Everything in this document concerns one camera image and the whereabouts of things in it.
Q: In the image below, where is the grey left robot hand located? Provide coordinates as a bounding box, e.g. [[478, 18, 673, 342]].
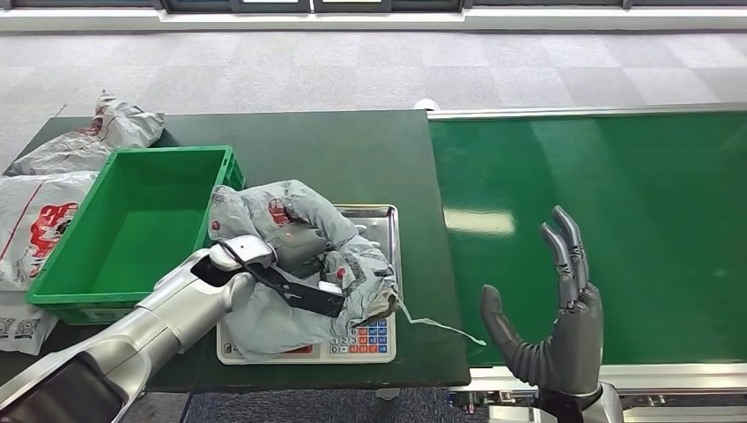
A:
[[265, 221, 334, 280]]

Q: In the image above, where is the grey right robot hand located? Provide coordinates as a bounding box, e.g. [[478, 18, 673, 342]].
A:
[[479, 204, 606, 399]]

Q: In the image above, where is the grey mailer package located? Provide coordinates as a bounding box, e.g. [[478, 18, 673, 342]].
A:
[[4, 89, 166, 177], [207, 179, 488, 364]]

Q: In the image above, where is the green conveyor belt machine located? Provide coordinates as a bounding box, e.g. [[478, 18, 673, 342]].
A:
[[426, 103, 747, 423]]

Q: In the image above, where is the grey tied mailer package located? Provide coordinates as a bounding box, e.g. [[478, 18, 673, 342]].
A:
[[4, 89, 166, 177]]

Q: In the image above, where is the white package with red print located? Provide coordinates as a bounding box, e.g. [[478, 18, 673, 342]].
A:
[[0, 170, 101, 293]]

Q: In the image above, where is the white package with QR labels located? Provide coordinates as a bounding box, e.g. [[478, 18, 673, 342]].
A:
[[0, 290, 60, 357]]

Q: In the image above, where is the white electronic weighing scale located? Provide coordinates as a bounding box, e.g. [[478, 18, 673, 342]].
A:
[[215, 204, 404, 367]]

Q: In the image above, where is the dark green table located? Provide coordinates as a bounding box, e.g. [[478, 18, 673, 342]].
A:
[[0, 108, 473, 394]]

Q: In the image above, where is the green plastic crate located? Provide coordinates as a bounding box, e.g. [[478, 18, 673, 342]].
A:
[[26, 145, 247, 326]]

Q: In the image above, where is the white window ledge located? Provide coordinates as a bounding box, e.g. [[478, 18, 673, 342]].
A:
[[0, 5, 747, 33]]

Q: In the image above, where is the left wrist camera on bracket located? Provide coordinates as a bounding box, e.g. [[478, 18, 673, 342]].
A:
[[218, 238, 346, 320]]

